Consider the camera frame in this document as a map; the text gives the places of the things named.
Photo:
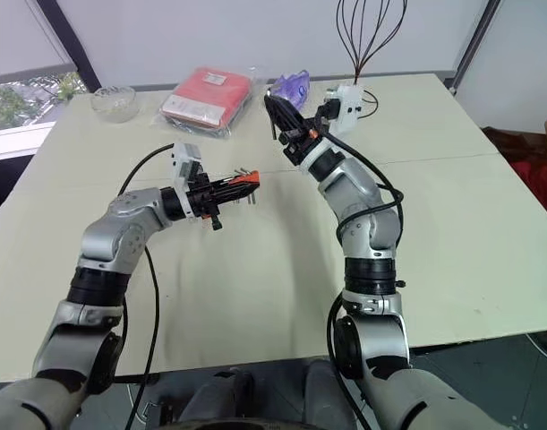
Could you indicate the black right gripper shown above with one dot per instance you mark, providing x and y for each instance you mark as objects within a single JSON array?
[{"x": 301, "y": 145}]

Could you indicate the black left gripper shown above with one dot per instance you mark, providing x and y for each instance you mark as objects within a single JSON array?
[{"x": 201, "y": 199}]

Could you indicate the dark hex key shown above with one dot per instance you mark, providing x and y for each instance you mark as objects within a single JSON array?
[
  {"x": 241, "y": 169},
  {"x": 252, "y": 197},
  {"x": 273, "y": 130}
]

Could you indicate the orange hex key holder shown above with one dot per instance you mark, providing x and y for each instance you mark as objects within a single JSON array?
[{"x": 248, "y": 178}]

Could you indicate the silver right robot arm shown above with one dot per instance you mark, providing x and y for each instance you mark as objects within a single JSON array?
[{"x": 367, "y": 210}]

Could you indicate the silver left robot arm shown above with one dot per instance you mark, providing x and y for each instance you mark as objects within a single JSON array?
[{"x": 116, "y": 233}]

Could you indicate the dark hex key in holder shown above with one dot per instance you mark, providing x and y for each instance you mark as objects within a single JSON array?
[
  {"x": 241, "y": 169},
  {"x": 252, "y": 197}
]

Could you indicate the purple plastic bag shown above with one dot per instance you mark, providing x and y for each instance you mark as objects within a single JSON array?
[{"x": 294, "y": 87}]

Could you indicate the red package in plastic bag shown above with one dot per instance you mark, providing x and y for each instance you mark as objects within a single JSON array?
[{"x": 206, "y": 99}]

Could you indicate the clear glass bowl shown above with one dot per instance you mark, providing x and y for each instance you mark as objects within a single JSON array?
[{"x": 114, "y": 104}]

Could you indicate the grey rounded robot leg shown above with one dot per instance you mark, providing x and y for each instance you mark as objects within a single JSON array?
[
  {"x": 329, "y": 394},
  {"x": 226, "y": 398}
]

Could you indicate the dark rounded robot waist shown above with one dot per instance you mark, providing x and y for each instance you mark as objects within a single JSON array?
[{"x": 259, "y": 424}]

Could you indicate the white roller blind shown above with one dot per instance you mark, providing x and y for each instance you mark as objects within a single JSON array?
[{"x": 22, "y": 36}]

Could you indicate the red cloth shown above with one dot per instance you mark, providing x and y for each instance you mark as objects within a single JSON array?
[{"x": 539, "y": 179}]

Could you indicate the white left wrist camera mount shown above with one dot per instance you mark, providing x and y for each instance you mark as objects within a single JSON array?
[{"x": 183, "y": 161}]

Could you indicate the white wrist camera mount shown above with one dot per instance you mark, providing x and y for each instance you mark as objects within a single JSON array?
[
  {"x": 348, "y": 109},
  {"x": 183, "y": 161}
]

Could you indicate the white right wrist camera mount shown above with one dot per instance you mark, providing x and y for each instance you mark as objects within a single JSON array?
[{"x": 348, "y": 109}]

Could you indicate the black slanted window frame bar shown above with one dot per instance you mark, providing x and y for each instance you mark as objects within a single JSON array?
[{"x": 78, "y": 49}]

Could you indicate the black upright post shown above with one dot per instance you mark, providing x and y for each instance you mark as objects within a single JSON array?
[{"x": 475, "y": 40}]

